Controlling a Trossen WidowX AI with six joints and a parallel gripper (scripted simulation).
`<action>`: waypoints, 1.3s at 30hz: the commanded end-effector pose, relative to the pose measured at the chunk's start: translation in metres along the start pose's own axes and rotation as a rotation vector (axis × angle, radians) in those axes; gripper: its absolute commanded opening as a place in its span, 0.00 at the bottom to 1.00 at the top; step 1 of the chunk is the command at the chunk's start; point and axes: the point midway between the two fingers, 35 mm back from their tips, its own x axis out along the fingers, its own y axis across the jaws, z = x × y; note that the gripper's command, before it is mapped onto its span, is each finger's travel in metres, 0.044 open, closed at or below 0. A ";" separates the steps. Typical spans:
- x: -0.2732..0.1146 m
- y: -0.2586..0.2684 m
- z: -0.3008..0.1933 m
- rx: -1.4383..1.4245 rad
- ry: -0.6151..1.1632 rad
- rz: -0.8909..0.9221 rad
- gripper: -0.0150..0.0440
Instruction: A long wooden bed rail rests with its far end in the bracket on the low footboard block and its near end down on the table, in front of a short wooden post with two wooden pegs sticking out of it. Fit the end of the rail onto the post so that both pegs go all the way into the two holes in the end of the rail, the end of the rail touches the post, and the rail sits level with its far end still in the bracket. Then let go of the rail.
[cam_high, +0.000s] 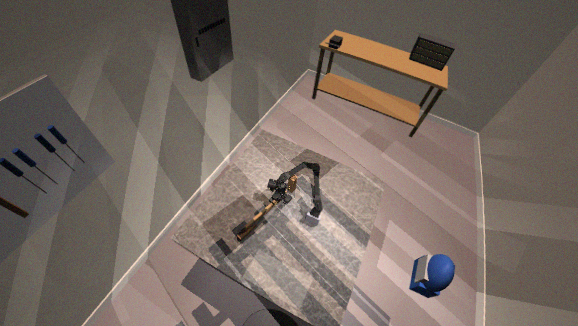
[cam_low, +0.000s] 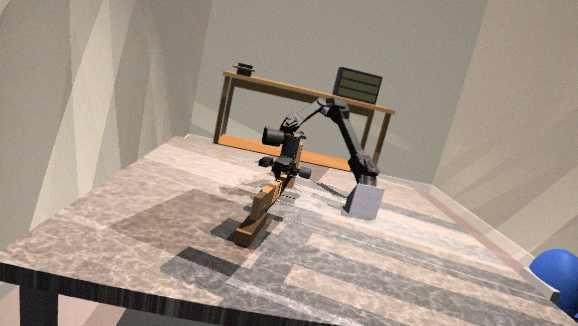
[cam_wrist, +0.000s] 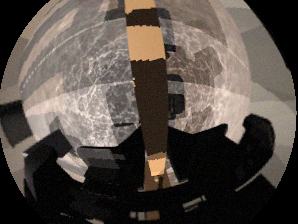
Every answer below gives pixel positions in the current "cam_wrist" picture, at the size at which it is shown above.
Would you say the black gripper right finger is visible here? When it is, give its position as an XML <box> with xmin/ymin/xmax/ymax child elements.
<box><xmin>166</xmin><ymin>124</ymin><xmax>229</xmax><ymax>183</ymax></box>

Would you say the long brown and tan wooden rail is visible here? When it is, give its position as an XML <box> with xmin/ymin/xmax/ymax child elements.
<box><xmin>124</xmin><ymin>0</ymin><xmax>169</xmax><ymax>176</ymax></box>

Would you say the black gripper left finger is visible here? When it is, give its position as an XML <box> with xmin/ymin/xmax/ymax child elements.
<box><xmin>77</xmin><ymin>125</ymin><xmax>145</xmax><ymax>190</ymax></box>

